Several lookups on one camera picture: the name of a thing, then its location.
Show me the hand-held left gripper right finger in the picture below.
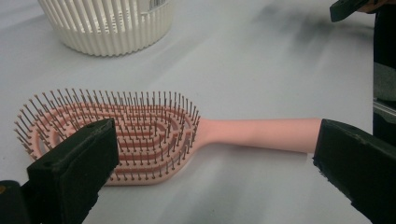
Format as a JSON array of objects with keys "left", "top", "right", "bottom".
[{"left": 312, "top": 119, "right": 396, "bottom": 224}]

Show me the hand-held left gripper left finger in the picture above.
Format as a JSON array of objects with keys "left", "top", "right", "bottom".
[{"left": 26, "top": 118, "right": 120, "bottom": 224}]

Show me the pink hairbrush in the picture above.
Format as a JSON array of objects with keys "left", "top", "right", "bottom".
[{"left": 13, "top": 88, "right": 323, "bottom": 187}]

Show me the white slatted plastic basket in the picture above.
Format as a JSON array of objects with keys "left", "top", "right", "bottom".
[{"left": 36, "top": 0, "right": 174, "bottom": 58}]

